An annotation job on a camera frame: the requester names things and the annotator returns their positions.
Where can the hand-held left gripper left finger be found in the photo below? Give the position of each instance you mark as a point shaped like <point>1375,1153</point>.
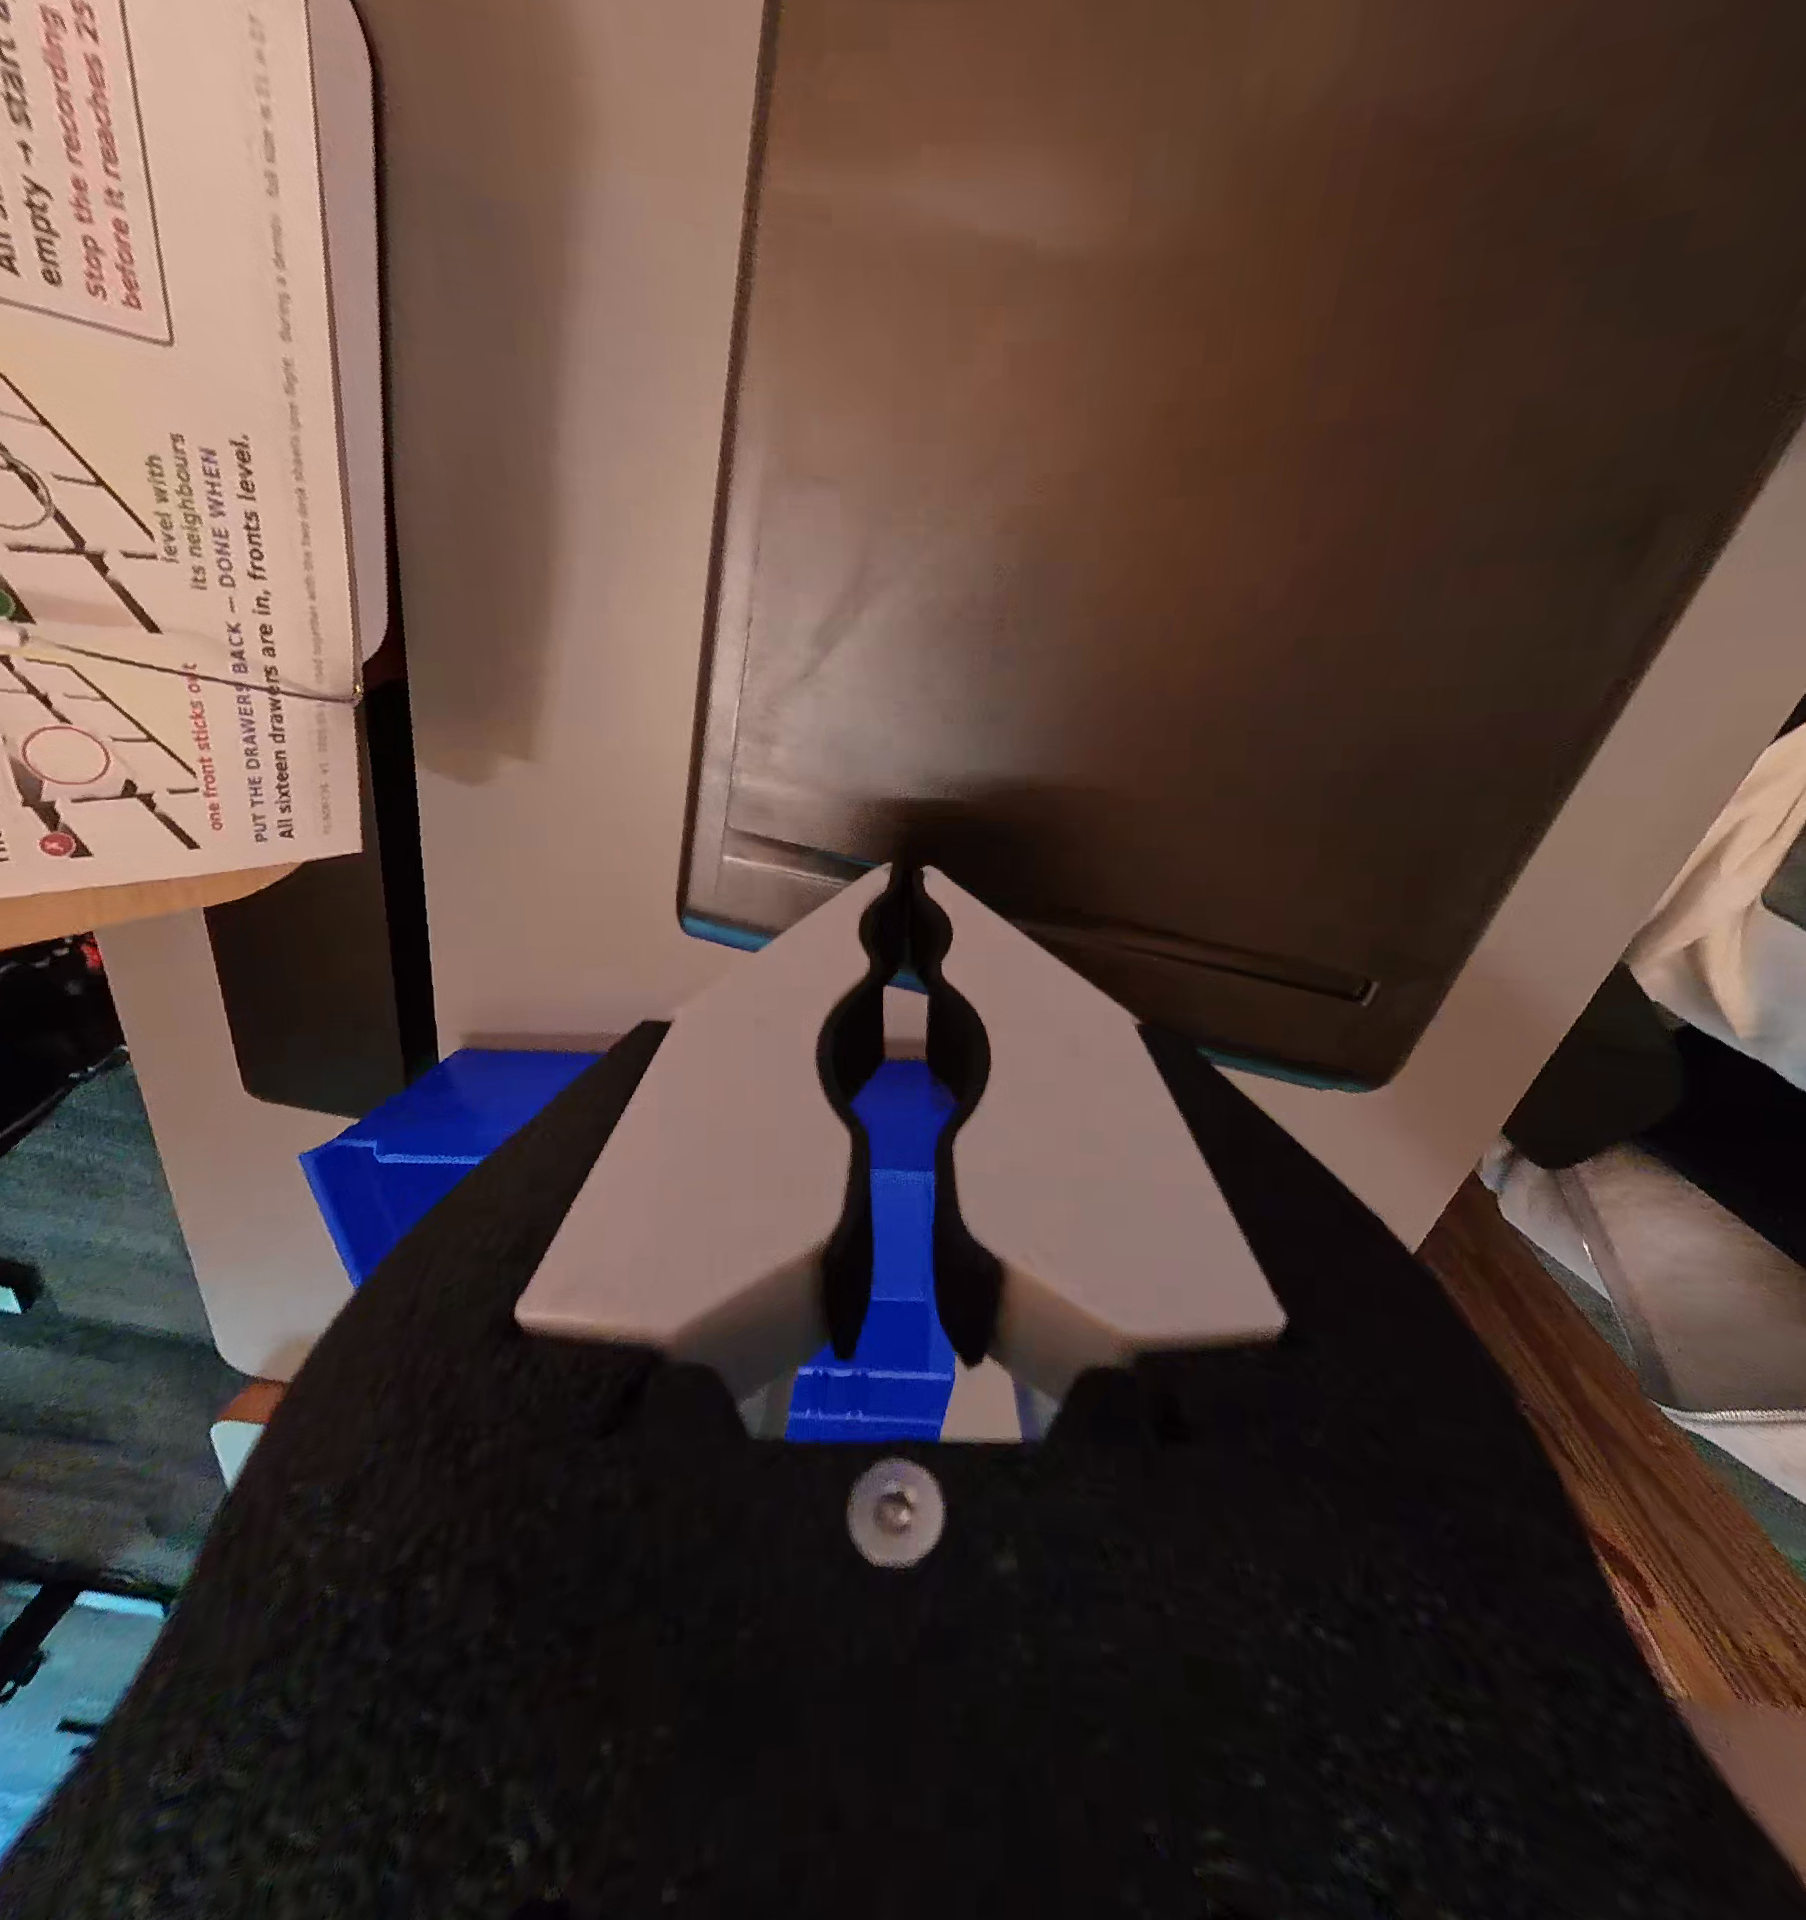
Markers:
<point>693,1202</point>

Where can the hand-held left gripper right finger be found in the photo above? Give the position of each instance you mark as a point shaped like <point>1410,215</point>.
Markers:
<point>1113,1202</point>

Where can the blue plastic bin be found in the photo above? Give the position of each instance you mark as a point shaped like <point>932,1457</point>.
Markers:
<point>393,1169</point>

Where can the black drawer cabinet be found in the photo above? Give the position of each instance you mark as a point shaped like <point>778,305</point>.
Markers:
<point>1218,450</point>

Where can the grey desk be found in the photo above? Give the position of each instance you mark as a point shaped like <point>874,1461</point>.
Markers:
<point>543,450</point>

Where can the white zippered garment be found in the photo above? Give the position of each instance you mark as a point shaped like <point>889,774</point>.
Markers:
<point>1713,1319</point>

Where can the wooden backing board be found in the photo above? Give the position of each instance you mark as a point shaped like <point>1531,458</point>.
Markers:
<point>94,923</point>

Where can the person's printed white t-shirt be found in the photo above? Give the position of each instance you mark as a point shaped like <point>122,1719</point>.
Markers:
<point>1743,900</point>

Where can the white instruction poster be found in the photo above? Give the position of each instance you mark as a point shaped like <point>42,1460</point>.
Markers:
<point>168,225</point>

